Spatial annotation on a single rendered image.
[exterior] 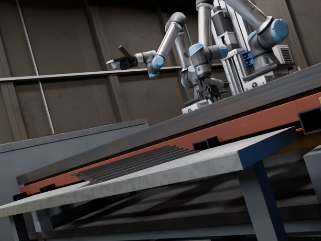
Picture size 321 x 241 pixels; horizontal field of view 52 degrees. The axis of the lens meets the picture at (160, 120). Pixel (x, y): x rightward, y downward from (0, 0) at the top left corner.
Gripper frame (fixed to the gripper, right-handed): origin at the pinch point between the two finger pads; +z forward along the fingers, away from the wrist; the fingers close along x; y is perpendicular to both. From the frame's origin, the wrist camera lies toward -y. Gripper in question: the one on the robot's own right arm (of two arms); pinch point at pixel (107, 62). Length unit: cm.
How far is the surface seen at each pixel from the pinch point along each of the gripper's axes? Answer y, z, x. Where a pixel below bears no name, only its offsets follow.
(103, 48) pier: -175, -152, 798
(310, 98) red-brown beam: 44, -10, -165
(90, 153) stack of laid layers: 48, 34, -94
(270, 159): 77, -50, -85
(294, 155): 76, -56, -95
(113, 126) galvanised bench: 44.1, 6.5, 7.7
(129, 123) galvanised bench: 45.2, -7.2, 16.2
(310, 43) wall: -34, -885, 744
